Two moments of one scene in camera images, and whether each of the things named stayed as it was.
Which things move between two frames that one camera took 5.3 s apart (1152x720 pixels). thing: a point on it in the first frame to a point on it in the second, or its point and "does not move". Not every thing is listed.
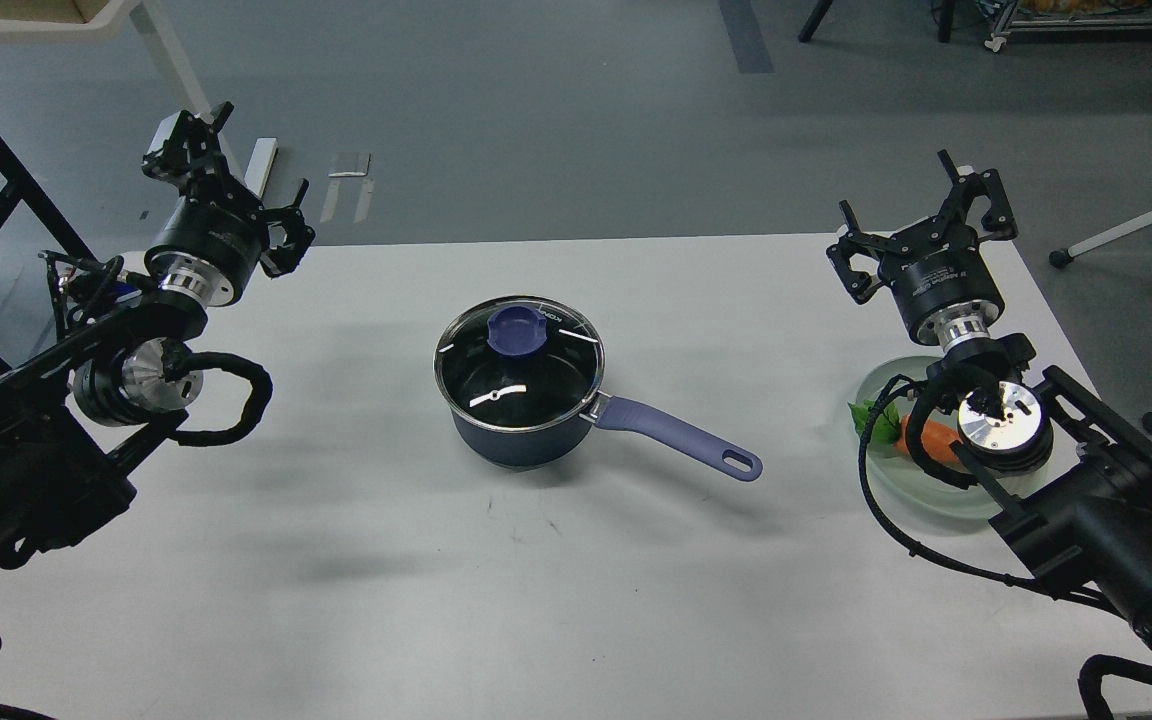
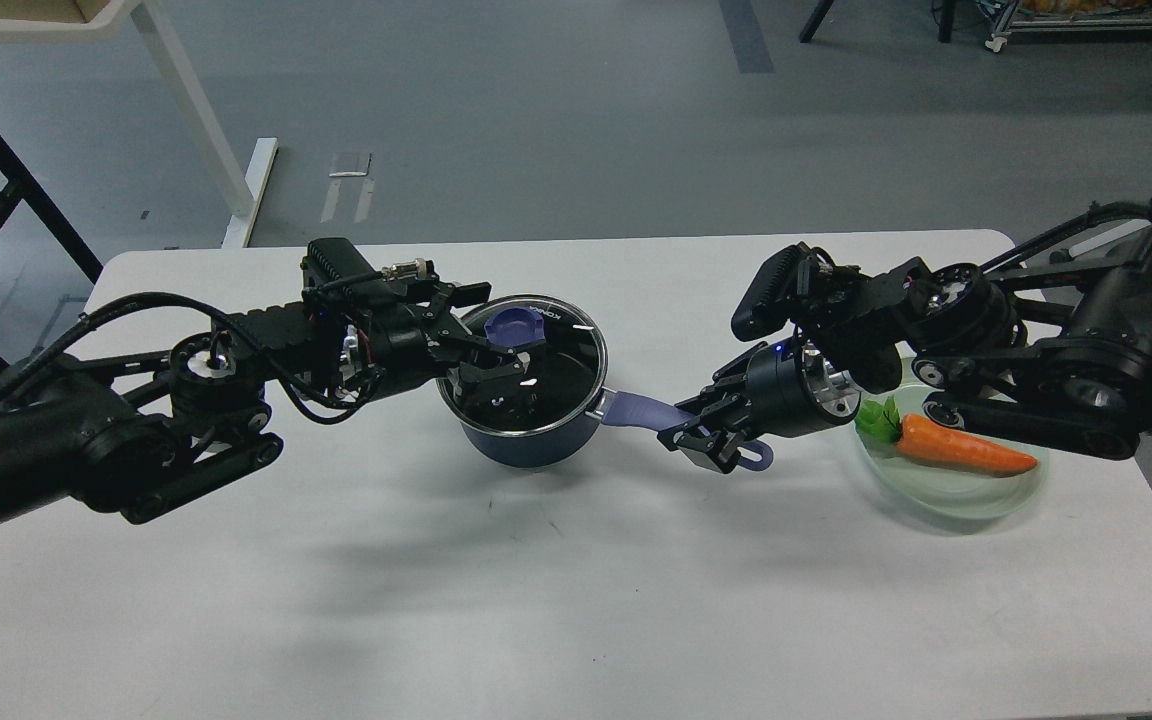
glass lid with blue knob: (520, 363) does not move
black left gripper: (212, 241) to (404, 329)
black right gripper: (944, 290) to (787, 389)
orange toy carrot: (888, 427) does not move
